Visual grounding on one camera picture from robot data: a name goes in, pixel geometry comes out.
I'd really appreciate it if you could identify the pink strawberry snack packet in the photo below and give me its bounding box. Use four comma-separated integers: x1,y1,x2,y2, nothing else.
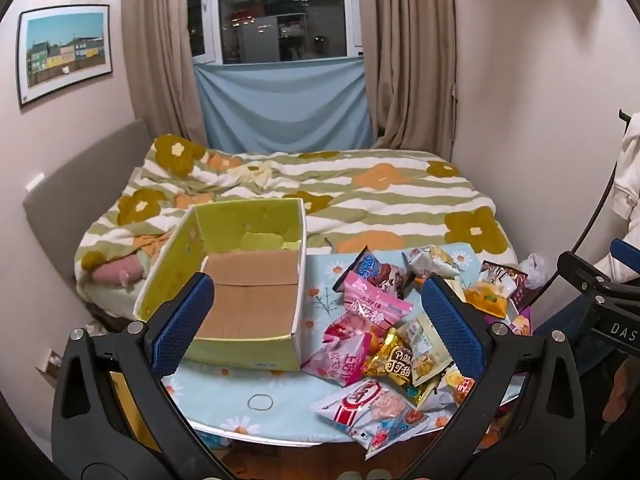
301,310,389,387

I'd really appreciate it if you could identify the beige curtain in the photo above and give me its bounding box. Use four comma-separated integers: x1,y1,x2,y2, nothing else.
121,0,208,150
356,0,458,160

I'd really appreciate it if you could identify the white red snack packet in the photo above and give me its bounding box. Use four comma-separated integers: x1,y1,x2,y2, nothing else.
309,379,453,461

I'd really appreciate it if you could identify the striped floral blanket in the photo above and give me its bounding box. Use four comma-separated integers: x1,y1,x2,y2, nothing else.
75,134,518,313

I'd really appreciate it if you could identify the white plastic bag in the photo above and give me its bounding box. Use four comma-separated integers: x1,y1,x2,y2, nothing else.
518,253,546,288

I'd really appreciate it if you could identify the floral blue tablecloth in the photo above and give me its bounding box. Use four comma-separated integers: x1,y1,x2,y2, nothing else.
160,242,533,437

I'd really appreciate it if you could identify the blue brown cookie packet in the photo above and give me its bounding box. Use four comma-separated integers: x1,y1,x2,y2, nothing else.
332,246,414,295

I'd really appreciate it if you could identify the white garment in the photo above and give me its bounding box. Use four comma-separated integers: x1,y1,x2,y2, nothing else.
614,112,640,222

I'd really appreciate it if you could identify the gold snack packet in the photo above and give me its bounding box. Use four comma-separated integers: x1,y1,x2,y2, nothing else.
362,327,426,388

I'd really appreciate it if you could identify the brown white snack packet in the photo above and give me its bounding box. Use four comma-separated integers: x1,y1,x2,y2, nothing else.
479,260,529,297

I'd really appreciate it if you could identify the green cardboard box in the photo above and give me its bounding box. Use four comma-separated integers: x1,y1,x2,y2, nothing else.
134,197,307,372

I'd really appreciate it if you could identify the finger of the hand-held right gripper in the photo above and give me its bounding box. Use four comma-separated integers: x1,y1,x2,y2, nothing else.
610,238,640,273
556,251,640,311

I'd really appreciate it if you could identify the pink plush pillow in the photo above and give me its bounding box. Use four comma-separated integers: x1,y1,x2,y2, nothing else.
91,255,148,287

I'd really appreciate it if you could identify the pink candy packet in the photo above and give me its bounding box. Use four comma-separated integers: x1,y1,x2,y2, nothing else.
343,272,414,322

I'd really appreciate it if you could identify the orange red snack packet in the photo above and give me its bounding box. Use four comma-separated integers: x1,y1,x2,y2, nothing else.
442,367,476,406

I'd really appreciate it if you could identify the black hoop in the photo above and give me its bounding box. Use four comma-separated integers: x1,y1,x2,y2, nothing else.
527,157,623,323

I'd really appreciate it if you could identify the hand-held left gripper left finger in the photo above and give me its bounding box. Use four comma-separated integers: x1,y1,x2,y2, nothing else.
50,272,236,480

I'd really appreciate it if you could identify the pale grey snack packet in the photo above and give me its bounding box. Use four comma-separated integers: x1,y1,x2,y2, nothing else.
403,244,464,281

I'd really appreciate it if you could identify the framed houses picture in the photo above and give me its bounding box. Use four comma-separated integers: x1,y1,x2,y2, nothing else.
16,4,113,109

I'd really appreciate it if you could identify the window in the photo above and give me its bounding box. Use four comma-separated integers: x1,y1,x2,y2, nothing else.
187,0,366,66

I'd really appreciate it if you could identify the grey padded headboard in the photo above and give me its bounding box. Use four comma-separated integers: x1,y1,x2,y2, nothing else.
22,119,156,313

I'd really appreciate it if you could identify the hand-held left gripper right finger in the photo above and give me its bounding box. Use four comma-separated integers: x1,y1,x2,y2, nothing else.
400,275,587,480

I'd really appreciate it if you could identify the light blue cloth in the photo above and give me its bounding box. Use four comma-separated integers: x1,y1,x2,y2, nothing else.
194,57,376,154

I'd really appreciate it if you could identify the white green snack packet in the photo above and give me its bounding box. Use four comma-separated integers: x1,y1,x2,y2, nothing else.
399,314,453,408

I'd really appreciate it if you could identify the person's right hand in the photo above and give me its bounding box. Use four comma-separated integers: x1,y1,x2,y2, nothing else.
611,359,640,413

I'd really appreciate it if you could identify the white wall socket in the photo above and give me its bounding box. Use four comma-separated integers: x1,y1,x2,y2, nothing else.
35,347,64,387

